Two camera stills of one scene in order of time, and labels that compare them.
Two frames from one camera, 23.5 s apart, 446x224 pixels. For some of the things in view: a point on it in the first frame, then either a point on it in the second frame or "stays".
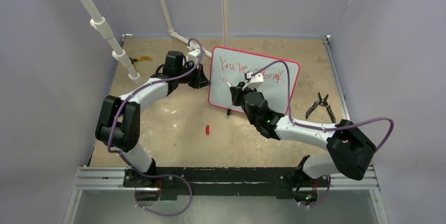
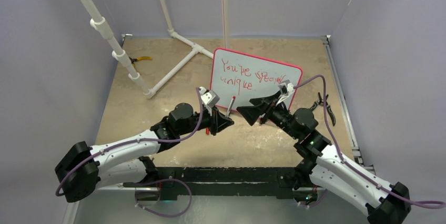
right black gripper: x=238 y=92 to x=251 y=113
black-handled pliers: x=322 y=102 stays
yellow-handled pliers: x=141 y=58 stays
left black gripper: x=200 y=79 to x=216 y=121
